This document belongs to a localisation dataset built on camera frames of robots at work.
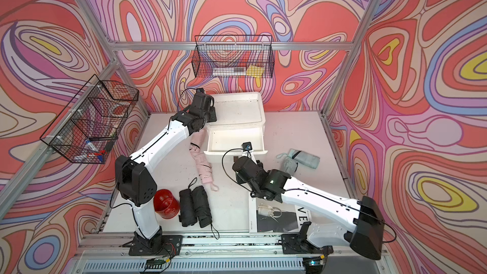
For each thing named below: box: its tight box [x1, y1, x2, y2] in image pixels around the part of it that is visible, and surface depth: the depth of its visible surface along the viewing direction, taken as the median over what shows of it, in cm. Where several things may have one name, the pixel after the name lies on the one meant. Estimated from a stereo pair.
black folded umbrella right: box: [190, 185, 221, 240], surface depth 81 cm
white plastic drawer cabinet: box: [203, 91, 269, 157], surface depth 88 cm
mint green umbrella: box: [275, 148, 321, 175], surface depth 98 cm
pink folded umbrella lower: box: [190, 152, 219, 192], surface depth 93 cm
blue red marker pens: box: [84, 138, 107, 163], surface depth 72 cm
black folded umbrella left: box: [178, 177, 198, 228], surface depth 82 cm
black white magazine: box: [248, 194, 312, 235], surface depth 78 cm
